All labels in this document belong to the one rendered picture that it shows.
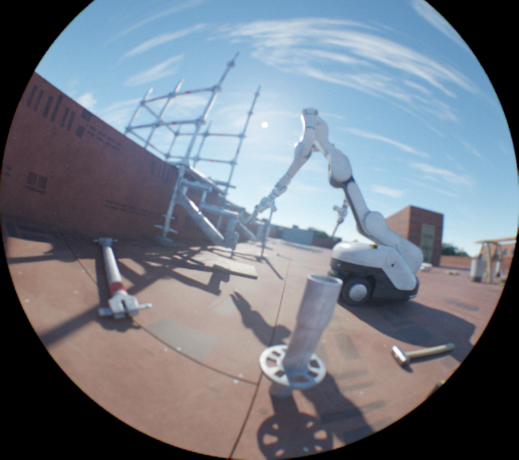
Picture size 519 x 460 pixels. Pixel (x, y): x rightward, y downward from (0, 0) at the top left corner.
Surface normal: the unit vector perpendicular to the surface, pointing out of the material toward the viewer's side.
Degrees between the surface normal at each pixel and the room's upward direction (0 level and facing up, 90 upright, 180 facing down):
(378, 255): 91
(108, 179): 90
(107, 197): 90
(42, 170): 90
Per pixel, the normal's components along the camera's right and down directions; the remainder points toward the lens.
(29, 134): 0.96, 0.18
